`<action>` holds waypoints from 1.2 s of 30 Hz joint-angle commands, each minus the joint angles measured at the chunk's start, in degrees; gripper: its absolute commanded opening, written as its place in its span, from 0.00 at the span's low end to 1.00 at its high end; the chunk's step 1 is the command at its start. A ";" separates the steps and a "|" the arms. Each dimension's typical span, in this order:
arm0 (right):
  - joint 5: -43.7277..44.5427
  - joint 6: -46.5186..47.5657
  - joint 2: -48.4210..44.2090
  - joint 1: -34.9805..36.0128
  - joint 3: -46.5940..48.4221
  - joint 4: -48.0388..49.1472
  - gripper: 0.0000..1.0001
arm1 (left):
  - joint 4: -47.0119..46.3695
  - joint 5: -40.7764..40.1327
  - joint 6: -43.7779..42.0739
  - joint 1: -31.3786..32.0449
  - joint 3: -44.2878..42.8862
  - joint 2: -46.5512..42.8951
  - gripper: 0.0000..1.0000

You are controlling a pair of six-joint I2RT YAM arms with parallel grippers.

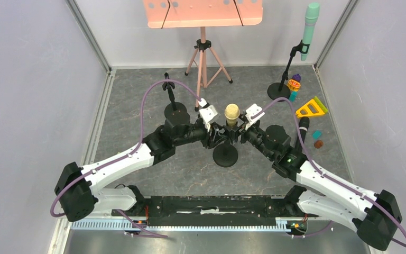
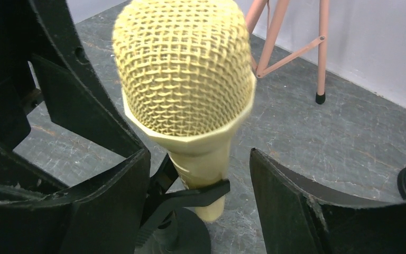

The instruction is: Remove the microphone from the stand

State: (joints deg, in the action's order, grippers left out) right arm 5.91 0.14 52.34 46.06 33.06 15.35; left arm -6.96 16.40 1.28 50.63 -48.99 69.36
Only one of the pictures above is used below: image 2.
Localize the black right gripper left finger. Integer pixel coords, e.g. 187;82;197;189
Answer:
0;148;150;253

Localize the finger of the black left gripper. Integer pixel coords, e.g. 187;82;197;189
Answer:
0;1;144;157

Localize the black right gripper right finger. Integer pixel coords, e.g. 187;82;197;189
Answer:
250;148;406;253

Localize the yellow microphone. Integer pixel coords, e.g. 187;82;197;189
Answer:
112;0;257;223

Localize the pink tripod music stand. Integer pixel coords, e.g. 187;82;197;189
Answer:
244;0;330;105

